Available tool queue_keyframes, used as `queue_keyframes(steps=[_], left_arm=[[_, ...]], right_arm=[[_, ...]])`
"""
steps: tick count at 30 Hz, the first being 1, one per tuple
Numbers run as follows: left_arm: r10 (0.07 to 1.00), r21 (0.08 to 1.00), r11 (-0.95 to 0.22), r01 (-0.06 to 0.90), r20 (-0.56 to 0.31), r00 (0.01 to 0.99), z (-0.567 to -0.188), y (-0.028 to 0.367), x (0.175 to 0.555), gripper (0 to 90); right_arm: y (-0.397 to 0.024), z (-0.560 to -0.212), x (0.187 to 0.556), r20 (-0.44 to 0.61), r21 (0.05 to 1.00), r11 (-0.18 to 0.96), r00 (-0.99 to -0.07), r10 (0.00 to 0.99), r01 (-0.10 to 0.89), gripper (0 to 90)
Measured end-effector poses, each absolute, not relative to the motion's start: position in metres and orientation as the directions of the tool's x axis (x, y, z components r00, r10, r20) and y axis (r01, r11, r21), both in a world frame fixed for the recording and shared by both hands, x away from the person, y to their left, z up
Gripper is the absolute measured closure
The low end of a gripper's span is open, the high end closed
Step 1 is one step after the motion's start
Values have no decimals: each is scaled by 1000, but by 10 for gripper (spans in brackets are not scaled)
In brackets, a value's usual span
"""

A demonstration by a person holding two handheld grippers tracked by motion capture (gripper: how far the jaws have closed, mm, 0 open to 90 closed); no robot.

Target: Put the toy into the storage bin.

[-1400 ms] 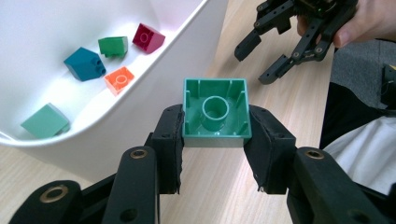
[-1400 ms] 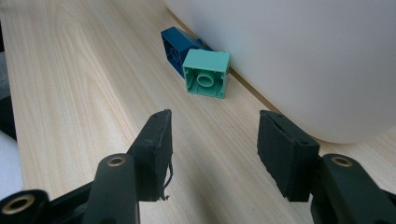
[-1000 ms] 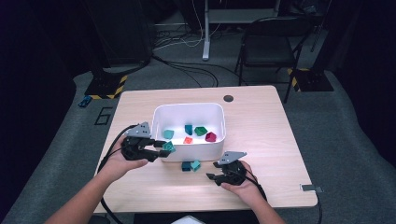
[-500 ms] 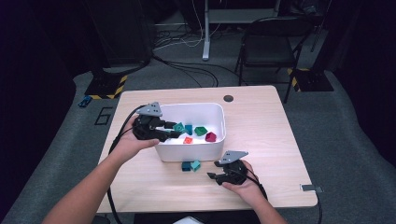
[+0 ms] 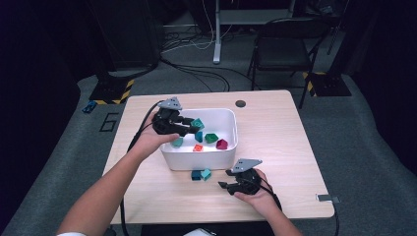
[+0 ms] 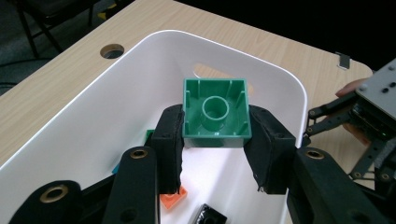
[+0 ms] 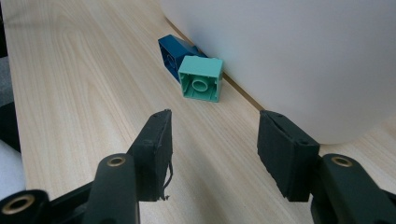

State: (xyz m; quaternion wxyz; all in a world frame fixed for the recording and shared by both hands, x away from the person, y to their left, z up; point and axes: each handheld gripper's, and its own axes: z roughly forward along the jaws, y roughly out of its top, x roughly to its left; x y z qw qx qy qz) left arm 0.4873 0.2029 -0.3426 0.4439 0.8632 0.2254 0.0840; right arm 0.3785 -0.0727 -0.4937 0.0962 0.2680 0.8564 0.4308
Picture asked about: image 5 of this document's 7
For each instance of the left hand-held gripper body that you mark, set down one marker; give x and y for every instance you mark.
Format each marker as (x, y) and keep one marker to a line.
(165, 123)

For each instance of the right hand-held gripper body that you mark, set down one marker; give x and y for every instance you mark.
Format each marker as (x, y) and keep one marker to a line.
(246, 183)

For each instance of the light teal building block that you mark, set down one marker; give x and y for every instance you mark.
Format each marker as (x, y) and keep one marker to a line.
(206, 174)
(177, 142)

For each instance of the orange building block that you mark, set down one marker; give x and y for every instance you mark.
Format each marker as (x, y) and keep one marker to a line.
(197, 148)

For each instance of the green building block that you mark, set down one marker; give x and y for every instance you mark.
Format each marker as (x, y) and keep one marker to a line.
(211, 138)

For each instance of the magenta building block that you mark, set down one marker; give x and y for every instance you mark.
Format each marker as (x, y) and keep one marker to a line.
(222, 144)

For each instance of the white plastic storage bin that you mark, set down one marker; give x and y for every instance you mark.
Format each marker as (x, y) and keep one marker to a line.
(196, 160)

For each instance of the dark blue building block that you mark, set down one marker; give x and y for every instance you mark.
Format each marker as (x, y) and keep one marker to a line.
(196, 175)

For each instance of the person's right hand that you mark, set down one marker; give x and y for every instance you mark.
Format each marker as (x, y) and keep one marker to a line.
(262, 201)

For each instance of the person's left hand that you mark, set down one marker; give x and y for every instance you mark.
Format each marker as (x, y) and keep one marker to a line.
(147, 141)

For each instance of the black striped stand base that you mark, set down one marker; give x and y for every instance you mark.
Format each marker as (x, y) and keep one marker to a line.
(327, 86)
(108, 90)

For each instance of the small blue floor object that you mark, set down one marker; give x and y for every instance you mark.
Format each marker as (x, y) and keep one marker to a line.
(89, 106)

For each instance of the grey clip on table edge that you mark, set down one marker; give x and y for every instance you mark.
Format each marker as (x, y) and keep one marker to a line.
(327, 198)

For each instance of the black equipment case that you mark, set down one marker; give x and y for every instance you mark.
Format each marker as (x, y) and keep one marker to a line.
(131, 32)

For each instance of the black folding chair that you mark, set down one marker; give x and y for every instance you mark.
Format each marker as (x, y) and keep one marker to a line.
(282, 52)

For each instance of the grey standing desk frame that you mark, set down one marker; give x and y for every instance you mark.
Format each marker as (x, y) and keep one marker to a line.
(217, 32)

